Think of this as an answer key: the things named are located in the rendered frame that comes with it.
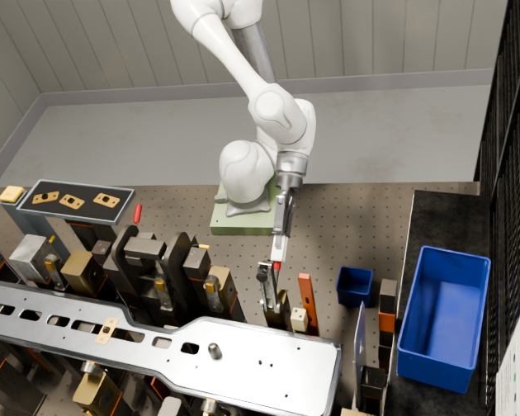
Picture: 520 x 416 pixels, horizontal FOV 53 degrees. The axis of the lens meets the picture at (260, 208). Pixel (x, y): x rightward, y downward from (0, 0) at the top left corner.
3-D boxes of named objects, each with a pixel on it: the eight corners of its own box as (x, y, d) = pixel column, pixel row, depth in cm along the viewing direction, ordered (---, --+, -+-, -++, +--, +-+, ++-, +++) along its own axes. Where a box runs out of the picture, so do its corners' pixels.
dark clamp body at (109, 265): (142, 331, 184) (101, 267, 156) (155, 303, 191) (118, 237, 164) (160, 335, 182) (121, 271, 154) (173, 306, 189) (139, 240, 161)
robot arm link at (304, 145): (280, 158, 152) (265, 146, 140) (287, 107, 154) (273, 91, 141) (316, 161, 148) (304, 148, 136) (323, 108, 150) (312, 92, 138)
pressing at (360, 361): (356, 411, 124) (351, 342, 99) (363, 366, 131) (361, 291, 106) (358, 412, 124) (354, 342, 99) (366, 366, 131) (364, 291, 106)
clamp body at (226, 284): (228, 350, 174) (200, 287, 147) (238, 322, 180) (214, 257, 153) (246, 354, 172) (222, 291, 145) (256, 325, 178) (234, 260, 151)
